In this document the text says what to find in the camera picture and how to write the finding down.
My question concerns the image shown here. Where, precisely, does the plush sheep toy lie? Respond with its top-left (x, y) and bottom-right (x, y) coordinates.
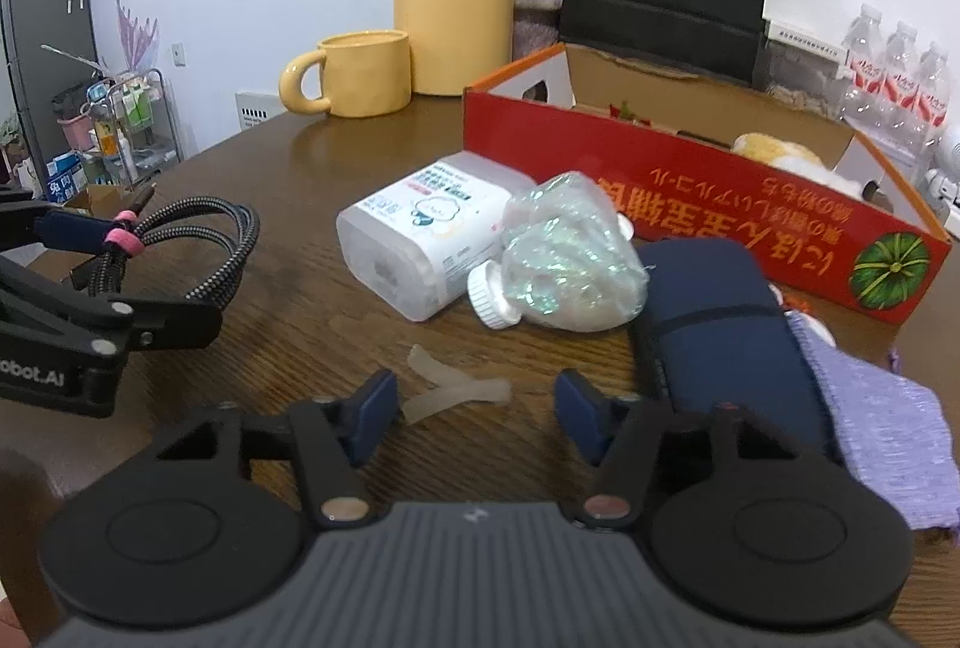
top-left (731, 132), bottom-right (882, 199)

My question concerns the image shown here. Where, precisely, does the translucent rubber strip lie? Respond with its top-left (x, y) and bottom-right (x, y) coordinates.
top-left (403, 343), bottom-right (512, 425)

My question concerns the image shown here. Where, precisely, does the clear seed container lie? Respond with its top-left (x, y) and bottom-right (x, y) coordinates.
top-left (765, 48), bottom-right (852, 116)

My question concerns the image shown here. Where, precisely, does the white vented device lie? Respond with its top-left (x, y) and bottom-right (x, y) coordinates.
top-left (235, 89), bottom-right (290, 131)

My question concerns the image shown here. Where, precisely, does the orange cardboard box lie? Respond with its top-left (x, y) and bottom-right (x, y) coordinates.
top-left (463, 42), bottom-right (953, 328)

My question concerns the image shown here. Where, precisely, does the white wipes pack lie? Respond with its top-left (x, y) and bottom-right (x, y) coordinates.
top-left (336, 151), bottom-right (535, 323)

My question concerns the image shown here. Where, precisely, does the wire shelf rack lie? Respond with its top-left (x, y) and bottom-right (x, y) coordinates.
top-left (52, 67), bottom-right (185, 184)

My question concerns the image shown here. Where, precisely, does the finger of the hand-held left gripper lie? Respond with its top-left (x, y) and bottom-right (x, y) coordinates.
top-left (0, 258), bottom-right (224, 356)
top-left (0, 187), bottom-right (112, 257)

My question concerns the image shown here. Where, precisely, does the grey cabinet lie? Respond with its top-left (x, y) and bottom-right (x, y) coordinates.
top-left (0, 0), bottom-right (106, 199)

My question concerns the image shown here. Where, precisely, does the white robot speaker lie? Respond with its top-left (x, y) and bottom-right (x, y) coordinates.
top-left (926, 123), bottom-right (960, 206)

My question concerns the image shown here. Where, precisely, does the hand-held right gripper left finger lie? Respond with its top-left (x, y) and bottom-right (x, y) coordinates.
top-left (131, 369), bottom-right (398, 530)

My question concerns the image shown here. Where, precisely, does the white-capped bottle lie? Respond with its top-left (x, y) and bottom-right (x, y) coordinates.
top-left (466, 171), bottom-right (648, 329)

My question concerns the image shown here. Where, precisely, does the yellow mug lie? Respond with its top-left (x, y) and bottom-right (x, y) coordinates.
top-left (279, 30), bottom-right (413, 119)

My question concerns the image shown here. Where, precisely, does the blue tissue box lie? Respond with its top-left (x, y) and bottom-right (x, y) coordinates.
top-left (45, 157), bottom-right (87, 203)

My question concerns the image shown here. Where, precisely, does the purple knit cloth pouch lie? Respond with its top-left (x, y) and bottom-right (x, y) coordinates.
top-left (787, 310), bottom-right (960, 530)

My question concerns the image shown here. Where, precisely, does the purple flower wall sticker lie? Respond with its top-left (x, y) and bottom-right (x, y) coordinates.
top-left (115, 0), bottom-right (162, 75)

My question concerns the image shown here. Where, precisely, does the navy blue pouch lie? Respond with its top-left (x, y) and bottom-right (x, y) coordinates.
top-left (630, 238), bottom-right (848, 469)

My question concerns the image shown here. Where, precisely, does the braided cable with pink tie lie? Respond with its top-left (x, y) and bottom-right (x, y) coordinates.
top-left (71, 187), bottom-right (261, 304)

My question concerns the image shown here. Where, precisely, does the white fabric item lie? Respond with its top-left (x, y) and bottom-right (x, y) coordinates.
top-left (769, 284), bottom-right (837, 345)

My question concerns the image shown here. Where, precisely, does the white flat box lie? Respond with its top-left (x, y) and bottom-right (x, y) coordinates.
top-left (763, 18), bottom-right (852, 60)

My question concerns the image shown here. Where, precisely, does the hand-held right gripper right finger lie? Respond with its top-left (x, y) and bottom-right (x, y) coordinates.
top-left (555, 370), bottom-right (848, 533)

